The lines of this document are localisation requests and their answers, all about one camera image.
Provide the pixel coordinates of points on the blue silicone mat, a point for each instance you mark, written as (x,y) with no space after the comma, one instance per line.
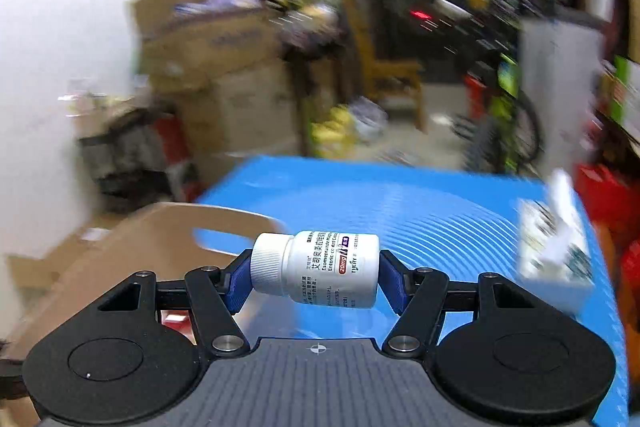
(400,217)

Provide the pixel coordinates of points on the white tissue pack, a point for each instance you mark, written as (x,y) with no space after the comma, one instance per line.
(550,257)

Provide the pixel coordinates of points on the white pill bottle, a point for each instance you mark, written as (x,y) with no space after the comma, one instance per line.
(320,267)

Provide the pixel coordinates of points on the white chest freezer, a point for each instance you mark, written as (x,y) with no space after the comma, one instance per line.
(560,82)

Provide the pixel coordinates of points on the wooden chair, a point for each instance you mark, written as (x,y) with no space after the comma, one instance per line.
(385,72)

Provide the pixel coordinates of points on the black utility cart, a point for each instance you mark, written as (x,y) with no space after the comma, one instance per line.
(120,157)

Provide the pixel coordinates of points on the red and black appliance box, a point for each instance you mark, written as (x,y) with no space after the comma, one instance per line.
(177,157)

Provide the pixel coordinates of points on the taped large cardboard box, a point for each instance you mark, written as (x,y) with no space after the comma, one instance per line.
(240,112)

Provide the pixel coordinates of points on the clear plastic bag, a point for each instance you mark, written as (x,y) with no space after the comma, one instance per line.
(369,119)

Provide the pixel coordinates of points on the yellow oil jug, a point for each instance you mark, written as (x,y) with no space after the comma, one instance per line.
(325,139)
(340,119)

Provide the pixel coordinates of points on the green carton with red label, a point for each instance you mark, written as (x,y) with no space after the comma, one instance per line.
(625,92)

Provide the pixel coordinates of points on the green bicycle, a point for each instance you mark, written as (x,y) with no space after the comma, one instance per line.
(505,117)

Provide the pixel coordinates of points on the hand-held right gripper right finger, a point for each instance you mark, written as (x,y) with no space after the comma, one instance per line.
(392,281)

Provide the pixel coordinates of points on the beige plastic bin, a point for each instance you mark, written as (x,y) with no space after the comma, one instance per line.
(125,247)

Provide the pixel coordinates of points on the red bucket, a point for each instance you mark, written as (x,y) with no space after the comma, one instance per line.
(477,99)

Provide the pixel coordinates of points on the open cardboard box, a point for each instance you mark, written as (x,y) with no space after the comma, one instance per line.
(60,252)

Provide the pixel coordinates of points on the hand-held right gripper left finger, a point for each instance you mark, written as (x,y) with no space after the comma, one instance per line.
(240,281)

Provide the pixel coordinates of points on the printed large cardboard box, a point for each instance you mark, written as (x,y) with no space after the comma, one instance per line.
(210,32)

